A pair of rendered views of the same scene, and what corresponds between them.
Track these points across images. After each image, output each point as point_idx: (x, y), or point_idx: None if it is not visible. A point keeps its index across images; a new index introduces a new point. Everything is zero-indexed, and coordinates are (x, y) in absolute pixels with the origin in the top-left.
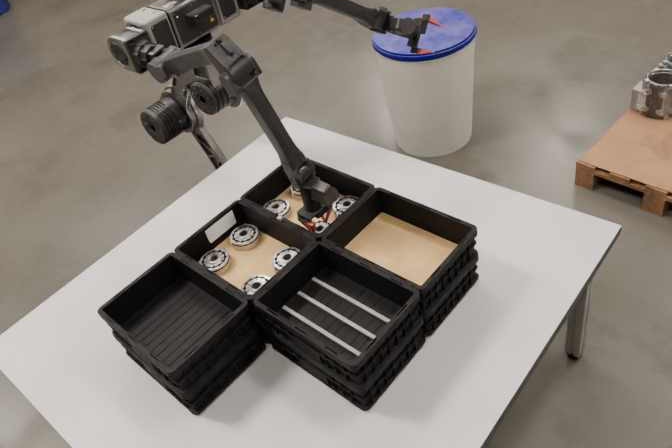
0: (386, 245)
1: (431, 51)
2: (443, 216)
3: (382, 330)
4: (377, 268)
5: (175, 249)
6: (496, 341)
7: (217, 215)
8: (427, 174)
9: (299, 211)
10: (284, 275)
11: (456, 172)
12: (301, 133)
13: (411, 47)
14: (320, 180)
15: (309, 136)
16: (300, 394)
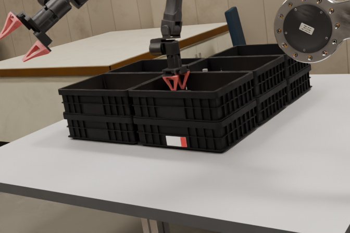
0: None
1: (26, 54)
2: (77, 89)
3: (126, 65)
4: (128, 73)
5: (282, 55)
6: None
7: (264, 65)
8: (83, 185)
9: (185, 65)
10: (189, 63)
11: (49, 190)
12: (280, 213)
13: (47, 46)
14: (157, 38)
15: (261, 210)
16: None
